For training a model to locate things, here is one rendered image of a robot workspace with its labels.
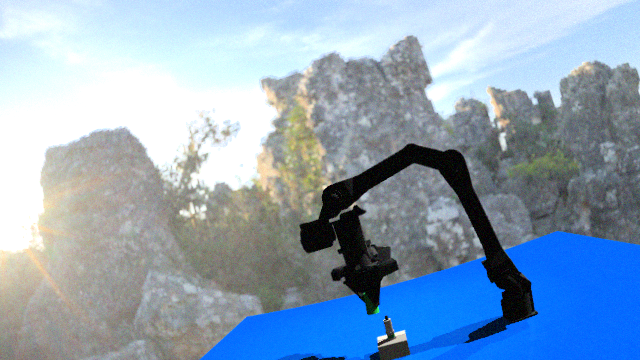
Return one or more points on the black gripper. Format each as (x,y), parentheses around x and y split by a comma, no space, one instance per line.
(363,274)

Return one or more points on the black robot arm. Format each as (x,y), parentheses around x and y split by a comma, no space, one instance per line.
(517,299)

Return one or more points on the white rectangular block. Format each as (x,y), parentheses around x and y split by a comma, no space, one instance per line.
(392,349)

